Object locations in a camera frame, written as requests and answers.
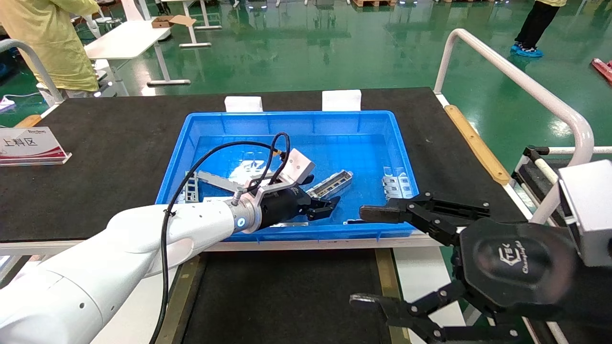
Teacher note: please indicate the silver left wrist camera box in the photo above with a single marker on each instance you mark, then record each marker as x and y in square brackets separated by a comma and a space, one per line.
[299, 165]

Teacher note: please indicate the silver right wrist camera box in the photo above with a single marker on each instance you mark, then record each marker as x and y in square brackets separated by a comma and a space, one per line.
[590, 210]

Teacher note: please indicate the white desk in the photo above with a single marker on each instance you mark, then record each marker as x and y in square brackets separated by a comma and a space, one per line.
[129, 40]

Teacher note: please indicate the red white sign card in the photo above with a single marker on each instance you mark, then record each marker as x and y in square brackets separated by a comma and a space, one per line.
[28, 145]

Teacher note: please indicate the blue plastic bin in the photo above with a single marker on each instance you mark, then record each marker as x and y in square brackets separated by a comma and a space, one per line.
[334, 143]

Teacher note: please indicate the white power strip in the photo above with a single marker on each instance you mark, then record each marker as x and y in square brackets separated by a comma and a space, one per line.
[5, 102]

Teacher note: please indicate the red floor object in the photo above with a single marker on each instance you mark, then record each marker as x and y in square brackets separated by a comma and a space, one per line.
[603, 69]

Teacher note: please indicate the silver slotted metal channel part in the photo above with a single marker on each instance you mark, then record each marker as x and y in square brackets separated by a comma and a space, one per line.
[334, 181]

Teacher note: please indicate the gray windowed metal frame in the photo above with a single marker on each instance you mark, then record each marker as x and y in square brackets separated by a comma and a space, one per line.
[192, 188]

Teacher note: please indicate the plain gray metal bar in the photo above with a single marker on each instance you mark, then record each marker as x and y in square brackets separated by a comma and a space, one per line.
[215, 178]

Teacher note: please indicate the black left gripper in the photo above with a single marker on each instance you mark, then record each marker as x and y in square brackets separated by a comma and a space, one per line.
[282, 208]

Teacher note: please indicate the dark thin metal bar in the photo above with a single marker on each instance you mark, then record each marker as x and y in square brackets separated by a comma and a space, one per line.
[356, 221]

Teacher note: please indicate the large white tube railing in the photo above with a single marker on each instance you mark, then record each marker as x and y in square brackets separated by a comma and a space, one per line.
[521, 81]

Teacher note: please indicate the white foam block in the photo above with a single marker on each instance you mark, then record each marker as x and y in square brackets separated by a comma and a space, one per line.
[341, 100]
[244, 103]

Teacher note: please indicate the person in yellow jacket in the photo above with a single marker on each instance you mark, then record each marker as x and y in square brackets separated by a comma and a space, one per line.
[52, 43]

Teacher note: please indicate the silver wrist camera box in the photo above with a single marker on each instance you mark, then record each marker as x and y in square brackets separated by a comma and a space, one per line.
[590, 210]
[299, 165]

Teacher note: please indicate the small white tube railing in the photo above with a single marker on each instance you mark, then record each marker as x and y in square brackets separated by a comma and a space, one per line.
[33, 62]

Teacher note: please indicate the person in black trousers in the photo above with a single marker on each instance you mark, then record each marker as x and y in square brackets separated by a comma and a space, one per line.
[535, 24]

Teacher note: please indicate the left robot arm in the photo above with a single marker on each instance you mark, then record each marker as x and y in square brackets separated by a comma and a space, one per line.
[119, 258]

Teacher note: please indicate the white table frame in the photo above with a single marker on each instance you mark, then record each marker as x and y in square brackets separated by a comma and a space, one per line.
[193, 33]

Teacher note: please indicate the long thin white metal strip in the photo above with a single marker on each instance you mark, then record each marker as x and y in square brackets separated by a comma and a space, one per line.
[291, 224]

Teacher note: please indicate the black cart with white rods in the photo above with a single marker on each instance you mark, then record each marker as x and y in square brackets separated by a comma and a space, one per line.
[535, 179]

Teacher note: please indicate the short wooden edge strip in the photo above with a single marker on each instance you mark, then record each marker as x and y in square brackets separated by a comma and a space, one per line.
[28, 121]

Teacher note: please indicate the open cardboard box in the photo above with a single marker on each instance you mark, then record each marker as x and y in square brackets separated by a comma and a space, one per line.
[167, 20]

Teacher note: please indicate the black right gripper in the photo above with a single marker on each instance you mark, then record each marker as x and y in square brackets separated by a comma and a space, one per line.
[516, 267]

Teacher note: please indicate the long wooden edge strip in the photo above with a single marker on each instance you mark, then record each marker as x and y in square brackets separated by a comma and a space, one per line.
[475, 143]

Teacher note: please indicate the ribbed silver metal bracket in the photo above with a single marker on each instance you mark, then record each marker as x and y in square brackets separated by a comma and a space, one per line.
[397, 184]

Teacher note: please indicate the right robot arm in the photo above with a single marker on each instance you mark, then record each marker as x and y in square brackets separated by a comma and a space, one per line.
[595, 306]

